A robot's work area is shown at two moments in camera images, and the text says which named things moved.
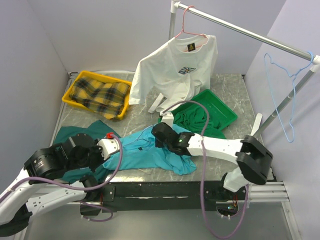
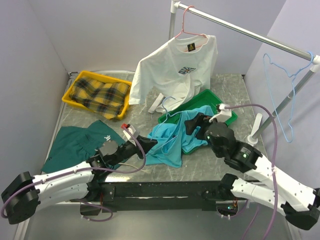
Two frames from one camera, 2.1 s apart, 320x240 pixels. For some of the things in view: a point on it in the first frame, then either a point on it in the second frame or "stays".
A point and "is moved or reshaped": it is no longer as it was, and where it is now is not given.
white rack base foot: x=257 y=124 stays
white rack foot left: x=156 y=103 stays
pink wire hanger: x=182 y=31 stays
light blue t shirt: x=139 y=150 is moved or reshaped
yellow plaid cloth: x=107 y=98 stays
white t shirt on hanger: x=178 y=71 stays
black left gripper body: x=93 y=159 → x=127 y=150
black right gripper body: x=158 y=144 → x=218 y=153
